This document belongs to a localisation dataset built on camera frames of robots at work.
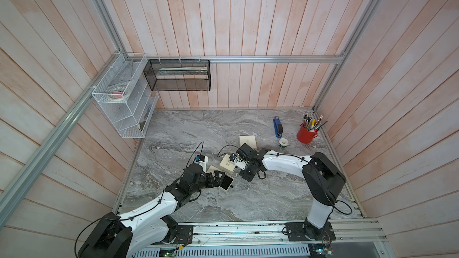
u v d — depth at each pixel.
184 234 0.73
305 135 1.00
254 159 0.65
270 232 0.76
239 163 0.82
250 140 1.01
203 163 0.77
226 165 0.90
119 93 0.74
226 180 0.86
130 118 0.79
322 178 0.49
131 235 0.42
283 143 1.01
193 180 0.65
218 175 0.75
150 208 0.50
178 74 0.91
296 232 0.72
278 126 1.06
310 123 0.94
